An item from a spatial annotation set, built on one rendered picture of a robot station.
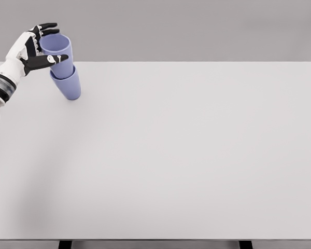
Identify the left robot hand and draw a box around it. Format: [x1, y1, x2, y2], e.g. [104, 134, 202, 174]
[5, 22, 69, 77]

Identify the lavender blue cup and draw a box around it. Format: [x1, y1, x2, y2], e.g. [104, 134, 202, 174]
[49, 66, 81, 101]
[39, 34, 75, 80]

